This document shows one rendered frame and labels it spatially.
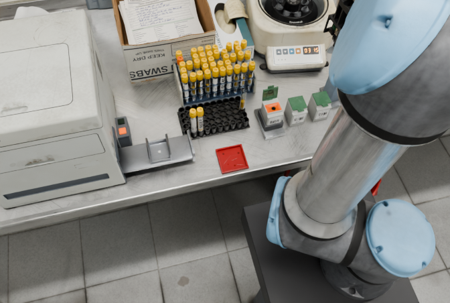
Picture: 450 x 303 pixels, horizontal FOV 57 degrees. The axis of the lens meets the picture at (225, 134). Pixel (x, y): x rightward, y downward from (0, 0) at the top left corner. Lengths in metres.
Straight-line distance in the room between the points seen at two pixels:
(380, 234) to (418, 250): 0.06
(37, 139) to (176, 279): 1.14
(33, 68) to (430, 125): 0.69
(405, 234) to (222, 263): 1.22
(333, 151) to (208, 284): 1.39
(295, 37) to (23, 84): 0.69
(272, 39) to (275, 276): 0.62
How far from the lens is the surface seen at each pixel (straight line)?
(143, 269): 1.85
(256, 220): 0.89
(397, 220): 0.71
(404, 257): 0.70
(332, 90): 1.11
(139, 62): 1.11
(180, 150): 0.99
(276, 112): 1.02
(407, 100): 0.36
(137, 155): 1.00
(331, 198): 0.56
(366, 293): 0.87
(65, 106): 0.78
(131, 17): 1.25
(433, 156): 2.31
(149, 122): 1.09
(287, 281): 0.87
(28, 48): 0.90
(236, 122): 1.05
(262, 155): 1.04
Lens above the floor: 1.78
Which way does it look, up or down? 59 degrees down
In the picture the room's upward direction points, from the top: 4 degrees clockwise
